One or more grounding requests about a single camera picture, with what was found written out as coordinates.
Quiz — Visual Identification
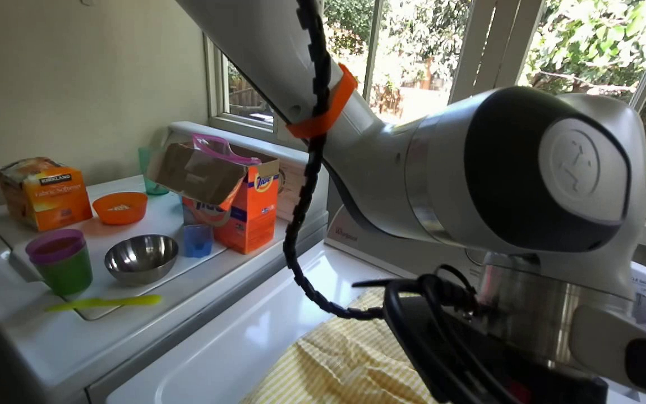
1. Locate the yellow striped towel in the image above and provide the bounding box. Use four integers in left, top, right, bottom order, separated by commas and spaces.
247, 287, 440, 404

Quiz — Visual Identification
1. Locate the orange detergent box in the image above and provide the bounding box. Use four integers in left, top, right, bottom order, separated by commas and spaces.
152, 132, 285, 255

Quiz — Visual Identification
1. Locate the small blue plastic cup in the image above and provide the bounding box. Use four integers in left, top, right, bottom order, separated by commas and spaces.
181, 222, 215, 260

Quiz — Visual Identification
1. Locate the white plastic tray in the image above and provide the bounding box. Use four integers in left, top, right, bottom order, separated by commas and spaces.
0, 188, 229, 323

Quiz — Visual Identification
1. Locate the teal plastic cup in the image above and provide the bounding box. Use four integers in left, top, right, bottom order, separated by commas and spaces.
137, 144, 173, 199

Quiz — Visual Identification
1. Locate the stainless steel bowl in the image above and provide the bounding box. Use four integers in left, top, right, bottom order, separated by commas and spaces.
103, 234, 181, 287

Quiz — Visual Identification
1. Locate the white washing machine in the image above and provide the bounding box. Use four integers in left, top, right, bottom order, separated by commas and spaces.
106, 204, 646, 404

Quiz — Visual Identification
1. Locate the orange plastic bowl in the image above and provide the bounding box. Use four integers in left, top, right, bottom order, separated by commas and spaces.
92, 191, 151, 229

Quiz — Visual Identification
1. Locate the yellow-green plastic spoon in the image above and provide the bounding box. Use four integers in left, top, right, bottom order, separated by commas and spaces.
45, 291, 167, 315

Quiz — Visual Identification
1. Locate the green plastic cup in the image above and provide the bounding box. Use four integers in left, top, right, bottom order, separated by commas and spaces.
38, 250, 95, 299

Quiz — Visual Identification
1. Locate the purple plastic cup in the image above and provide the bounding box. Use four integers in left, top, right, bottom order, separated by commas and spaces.
25, 227, 89, 270

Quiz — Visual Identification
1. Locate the orange food box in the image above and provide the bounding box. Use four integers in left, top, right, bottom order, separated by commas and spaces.
0, 154, 95, 234

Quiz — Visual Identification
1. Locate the green tree foliage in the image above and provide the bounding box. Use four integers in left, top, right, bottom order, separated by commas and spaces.
225, 0, 646, 188

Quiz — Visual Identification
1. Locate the grey washer knob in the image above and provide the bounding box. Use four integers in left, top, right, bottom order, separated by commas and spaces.
631, 290, 646, 325

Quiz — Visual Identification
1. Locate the white dryer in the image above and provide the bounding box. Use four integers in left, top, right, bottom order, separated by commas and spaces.
0, 122, 333, 404

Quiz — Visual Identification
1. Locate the black braided cable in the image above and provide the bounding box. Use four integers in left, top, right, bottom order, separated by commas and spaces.
281, 0, 395, 323

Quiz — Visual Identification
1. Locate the orange cable strap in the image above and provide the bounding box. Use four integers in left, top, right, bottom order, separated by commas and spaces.
285, 64, 362, 144

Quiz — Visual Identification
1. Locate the thin black cable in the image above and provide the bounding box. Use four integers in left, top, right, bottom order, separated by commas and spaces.
349, 263, 484, 317

